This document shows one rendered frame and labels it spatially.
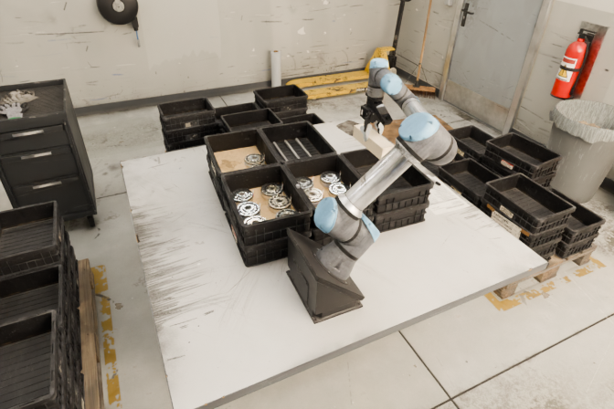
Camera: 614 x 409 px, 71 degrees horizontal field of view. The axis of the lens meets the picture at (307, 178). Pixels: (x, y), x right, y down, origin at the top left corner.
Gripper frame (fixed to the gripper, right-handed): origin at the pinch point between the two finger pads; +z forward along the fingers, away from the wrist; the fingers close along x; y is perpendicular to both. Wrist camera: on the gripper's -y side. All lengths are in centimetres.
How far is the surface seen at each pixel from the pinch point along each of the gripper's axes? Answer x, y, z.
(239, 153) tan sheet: 47, 54, 26
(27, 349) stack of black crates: 154, -3, 60
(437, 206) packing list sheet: -35, -14, 39
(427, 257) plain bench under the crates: -6, -42, 40
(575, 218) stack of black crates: -157, -18, 83
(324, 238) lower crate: 32, -19, 33
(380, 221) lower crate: 4.4, -19.6, 32.1
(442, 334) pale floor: -34, -40, 110
